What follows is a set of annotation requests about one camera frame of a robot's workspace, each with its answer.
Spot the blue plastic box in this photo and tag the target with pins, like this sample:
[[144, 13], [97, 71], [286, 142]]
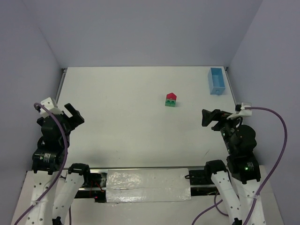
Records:
[[216, 81]]

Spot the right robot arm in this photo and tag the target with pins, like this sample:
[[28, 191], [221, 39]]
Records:
[[239, 179]]

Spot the light green long block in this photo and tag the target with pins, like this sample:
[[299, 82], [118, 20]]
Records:
[[170, 101]]

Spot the dark green wood block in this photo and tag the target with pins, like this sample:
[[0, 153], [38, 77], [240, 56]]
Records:
[[170, 104]]

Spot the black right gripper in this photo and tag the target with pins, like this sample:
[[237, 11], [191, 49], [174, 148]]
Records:
[[218, 118]]

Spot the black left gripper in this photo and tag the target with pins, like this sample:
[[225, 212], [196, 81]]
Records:
[[69, 117]]

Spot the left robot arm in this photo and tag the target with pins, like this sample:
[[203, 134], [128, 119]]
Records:
[[47, 206]]

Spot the red wood block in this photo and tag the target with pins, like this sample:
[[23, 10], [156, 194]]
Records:
[[171, 96]]

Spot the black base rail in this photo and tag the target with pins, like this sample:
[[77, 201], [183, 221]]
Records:
[[95, 187]]

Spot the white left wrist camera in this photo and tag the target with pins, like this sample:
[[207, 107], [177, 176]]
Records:
[[51, 105]]

